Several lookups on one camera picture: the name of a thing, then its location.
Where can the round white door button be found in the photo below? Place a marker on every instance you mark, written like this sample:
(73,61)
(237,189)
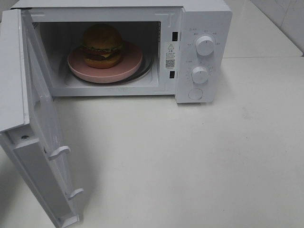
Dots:
(196,94)

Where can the pink round plate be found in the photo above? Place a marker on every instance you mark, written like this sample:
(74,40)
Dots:
(129,49)

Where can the burger with lettuce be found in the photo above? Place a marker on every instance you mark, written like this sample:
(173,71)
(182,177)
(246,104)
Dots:
(102,46)

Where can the white microwave door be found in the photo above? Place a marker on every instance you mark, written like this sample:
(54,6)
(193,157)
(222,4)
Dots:
(30,132)

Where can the glass microwave turntable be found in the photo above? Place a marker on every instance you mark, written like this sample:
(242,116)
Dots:
(145,69)

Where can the lower white microwave knob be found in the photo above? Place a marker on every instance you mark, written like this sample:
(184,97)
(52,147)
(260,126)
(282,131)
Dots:
(199,75)

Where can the white microwave knob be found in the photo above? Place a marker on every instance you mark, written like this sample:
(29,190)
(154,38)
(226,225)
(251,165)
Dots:
(199,75)
(205,45)

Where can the white warning label sticker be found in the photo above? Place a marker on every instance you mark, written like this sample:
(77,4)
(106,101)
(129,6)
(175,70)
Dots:
(169,55)

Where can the white microwave oven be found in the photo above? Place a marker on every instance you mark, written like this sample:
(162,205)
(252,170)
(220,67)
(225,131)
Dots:
(148,24)

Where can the upper white microwave knob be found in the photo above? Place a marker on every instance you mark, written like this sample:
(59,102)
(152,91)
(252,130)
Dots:
(205,45)

